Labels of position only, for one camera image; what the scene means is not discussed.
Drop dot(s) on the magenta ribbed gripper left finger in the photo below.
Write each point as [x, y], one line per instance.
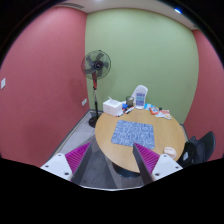
[70, 166]

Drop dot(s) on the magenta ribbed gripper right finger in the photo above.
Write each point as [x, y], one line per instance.
[153, 166]

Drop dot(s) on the white wall socket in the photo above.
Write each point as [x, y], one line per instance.
[84, 102]

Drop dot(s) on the white tissue box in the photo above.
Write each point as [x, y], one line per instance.
[112, 107]

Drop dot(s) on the blue patterned mouse pad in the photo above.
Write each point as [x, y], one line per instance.
[127, 133]

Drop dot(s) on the white chair with blue paper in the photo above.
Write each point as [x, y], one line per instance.
[139, 96]

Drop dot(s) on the white light switch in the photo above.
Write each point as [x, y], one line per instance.
[3, 83]

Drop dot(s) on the round wooden table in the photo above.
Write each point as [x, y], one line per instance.
[167, 133]

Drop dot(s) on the colourful snack packets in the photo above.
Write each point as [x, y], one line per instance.
[158, 112]

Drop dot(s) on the small items beside tissue box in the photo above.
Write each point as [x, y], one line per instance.
[125, 110]

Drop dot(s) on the dark pen cup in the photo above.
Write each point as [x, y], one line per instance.
[129, 101]

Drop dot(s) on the black standing fan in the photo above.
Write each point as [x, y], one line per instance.
[96, 65]

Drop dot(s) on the black office chair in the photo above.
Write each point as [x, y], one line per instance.
[197, 151]

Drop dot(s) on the beige computer mouse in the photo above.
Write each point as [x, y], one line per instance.
[170, 151]

